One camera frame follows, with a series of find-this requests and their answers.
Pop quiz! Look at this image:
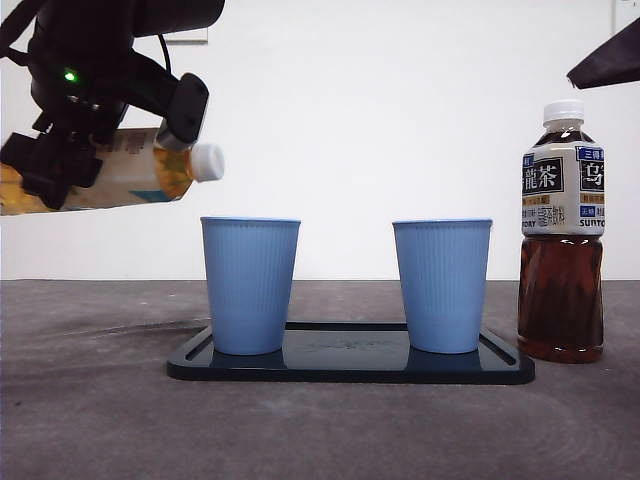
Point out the dark teal tray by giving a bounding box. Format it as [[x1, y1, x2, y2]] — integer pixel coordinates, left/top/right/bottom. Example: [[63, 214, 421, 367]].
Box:
[[166, 322, 537, 385]]

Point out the ribbed blue cup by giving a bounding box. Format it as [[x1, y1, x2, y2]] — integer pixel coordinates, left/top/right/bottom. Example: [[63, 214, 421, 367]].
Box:
[[391, 217, 495, 355], [199, 216, 302, 356]]

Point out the pale tea bottle white label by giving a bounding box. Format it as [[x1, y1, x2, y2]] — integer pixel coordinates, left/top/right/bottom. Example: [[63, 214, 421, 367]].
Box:
[[0, 127, 226, 217]]

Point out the black cable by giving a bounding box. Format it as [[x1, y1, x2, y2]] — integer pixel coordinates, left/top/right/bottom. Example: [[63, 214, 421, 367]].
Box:
[[157, 31, 175, 74]]

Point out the dark oolong tea bottle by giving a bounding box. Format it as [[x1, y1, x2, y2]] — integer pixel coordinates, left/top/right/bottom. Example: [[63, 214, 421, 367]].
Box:
[[516, 98, 606, 364]]

